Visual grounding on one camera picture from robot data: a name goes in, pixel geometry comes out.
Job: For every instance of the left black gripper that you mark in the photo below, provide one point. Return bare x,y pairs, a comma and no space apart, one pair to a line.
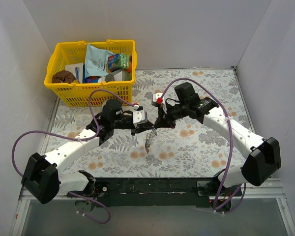
129,123

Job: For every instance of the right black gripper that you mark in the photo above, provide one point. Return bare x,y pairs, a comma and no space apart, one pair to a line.
167,118

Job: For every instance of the silver disc keyring organiser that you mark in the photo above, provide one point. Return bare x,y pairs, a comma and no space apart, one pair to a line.
149,139

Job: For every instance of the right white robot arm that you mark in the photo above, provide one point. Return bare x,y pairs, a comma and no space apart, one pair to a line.
262,156

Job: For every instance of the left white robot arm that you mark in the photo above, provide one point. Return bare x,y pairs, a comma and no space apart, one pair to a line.
44,175

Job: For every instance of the orange item in basket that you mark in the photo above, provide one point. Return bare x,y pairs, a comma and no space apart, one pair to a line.
129,68

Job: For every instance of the blue green carton box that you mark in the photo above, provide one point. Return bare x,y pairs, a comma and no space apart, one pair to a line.
118,61

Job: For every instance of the yellow plastic basket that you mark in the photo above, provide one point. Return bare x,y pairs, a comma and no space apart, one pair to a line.
77,95

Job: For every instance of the light blue chips bag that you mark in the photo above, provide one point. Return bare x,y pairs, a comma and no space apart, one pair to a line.
96,61

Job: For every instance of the white blue paper box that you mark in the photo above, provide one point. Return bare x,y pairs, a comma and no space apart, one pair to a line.
78,70

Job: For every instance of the brown round pouch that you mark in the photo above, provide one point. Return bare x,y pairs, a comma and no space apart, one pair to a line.
63,77

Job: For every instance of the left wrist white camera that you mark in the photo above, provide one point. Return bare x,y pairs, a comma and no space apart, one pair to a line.
139,115

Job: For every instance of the wrist white camera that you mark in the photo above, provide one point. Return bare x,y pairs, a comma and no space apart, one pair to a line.
139,115
158,100

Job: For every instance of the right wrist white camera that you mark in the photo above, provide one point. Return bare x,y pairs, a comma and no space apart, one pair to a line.
158,100

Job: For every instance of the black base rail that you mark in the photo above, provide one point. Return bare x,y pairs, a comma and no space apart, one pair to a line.
156,191

